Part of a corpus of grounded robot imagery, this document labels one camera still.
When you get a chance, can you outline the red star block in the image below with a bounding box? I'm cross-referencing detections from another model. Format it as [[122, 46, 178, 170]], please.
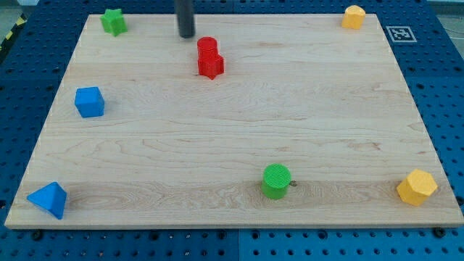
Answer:
[[197, 54, 225, 80]]

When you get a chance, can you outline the green star block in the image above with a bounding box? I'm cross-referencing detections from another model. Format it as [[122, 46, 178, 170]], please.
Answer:
[[100, 9, 128, 37]]

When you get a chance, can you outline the wooden board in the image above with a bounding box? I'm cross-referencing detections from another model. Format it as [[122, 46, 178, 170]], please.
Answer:
[[5, 14, 463, 230]]

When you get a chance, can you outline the green cylinder block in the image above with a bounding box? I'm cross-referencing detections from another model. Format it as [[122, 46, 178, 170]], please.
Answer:
[[261, 163, 291, 199]]

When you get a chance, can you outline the red cylinder block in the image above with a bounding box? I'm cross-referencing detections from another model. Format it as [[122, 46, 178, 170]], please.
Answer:
[[197, 36, 218, 59]]

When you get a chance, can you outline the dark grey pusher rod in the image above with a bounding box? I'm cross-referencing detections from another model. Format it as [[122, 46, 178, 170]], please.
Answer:
[[174, 0, 195, 38]]

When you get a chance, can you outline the blue cube block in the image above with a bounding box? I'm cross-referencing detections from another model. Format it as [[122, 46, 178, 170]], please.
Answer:
[[75, 86, 104, 118]]

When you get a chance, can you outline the yellow pentagon block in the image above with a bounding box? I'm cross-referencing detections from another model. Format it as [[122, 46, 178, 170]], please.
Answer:
[[341, 5, 366, 30]]

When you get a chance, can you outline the blue triangle block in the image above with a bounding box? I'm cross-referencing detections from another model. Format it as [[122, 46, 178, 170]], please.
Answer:
[[27, 182, 67, 220]]

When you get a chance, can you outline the white fiducial marker tag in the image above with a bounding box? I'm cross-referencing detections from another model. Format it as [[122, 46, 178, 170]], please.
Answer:
[[386, 25, 417, 43]]

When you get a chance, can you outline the yellow hexagon block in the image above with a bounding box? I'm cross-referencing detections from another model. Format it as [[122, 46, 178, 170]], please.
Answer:
[[397, 169, 438, 207]]

